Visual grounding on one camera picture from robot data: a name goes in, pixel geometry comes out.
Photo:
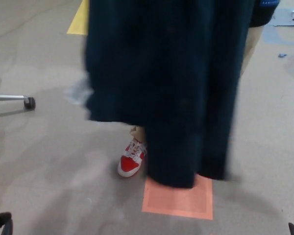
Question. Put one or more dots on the khaki cargo trousers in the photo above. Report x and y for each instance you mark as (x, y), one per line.
(252, 44)

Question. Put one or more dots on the chair leg with caster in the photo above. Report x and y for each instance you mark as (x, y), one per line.
(7, 97)

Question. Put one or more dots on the small blue tape scrap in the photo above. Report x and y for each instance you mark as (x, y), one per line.
(282, 55)

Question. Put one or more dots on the black sweater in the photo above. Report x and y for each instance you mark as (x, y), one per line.
(262, 14)

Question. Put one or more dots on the dark teal coat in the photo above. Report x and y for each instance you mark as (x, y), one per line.
(161, 85)

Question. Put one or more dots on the yellow floor tape patch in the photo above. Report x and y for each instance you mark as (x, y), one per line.
(79, 22)

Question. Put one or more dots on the blue floor tape patch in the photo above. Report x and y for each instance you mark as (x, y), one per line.
(272, 34)

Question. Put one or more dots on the orange floor tape square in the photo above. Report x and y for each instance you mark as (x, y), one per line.
(176, 203)

